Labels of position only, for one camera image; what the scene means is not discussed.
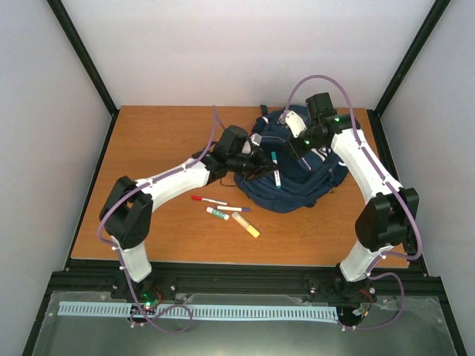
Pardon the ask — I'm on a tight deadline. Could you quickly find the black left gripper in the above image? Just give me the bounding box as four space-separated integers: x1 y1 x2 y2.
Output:
228 148 278 182

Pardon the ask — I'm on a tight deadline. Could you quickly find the black frame post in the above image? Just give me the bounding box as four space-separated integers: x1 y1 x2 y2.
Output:
46 0 119 116
374 0 451 119

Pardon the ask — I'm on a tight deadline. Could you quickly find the green white glue stick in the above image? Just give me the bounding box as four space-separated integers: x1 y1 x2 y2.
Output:
206 207 229 220

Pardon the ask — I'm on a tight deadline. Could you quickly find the light blue slotted cable duct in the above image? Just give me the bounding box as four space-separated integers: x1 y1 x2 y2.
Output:
57 301 338 323

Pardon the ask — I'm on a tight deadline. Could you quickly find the black left frame post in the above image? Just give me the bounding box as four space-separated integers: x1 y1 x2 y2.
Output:
46 0 119 116

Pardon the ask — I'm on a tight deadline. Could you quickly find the navy blue student backpack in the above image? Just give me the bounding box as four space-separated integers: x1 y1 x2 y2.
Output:
234 105 349 214

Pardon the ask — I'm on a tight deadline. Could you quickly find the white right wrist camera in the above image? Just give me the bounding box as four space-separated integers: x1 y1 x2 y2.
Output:
279 111 307 138

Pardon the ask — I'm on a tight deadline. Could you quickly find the purple capped white marker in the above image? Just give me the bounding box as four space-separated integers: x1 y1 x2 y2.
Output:
216 205 251 212

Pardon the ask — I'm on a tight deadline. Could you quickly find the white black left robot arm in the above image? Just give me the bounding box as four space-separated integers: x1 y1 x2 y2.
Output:
98 125 277 299

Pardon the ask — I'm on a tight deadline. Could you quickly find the green capped white marker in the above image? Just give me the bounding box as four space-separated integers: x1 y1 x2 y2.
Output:
271 151 281 189

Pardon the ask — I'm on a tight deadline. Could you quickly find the yellow highlighter pen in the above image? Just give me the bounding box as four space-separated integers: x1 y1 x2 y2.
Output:
232 211 260 238

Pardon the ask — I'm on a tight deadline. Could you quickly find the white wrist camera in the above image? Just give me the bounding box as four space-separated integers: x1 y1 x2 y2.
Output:
279 111 307 138
241 133 262 154

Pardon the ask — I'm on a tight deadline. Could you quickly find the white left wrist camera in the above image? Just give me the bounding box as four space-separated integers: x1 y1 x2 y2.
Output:
241 133 262 154

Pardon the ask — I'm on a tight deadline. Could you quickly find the black aluminium frame rail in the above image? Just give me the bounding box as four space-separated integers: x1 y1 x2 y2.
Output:
47 260 447 303

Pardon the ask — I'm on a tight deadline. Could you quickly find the red capped white marker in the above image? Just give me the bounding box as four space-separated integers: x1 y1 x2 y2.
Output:
191 195 229 206

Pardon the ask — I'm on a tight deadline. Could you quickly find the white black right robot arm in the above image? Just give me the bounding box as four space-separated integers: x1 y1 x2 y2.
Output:
281 93 420 295

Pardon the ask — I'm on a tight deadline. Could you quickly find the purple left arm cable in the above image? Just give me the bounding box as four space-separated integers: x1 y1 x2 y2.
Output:
96 105 226 334

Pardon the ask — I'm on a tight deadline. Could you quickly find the black right frame post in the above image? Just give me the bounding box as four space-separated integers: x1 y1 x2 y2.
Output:
374 0 451 119

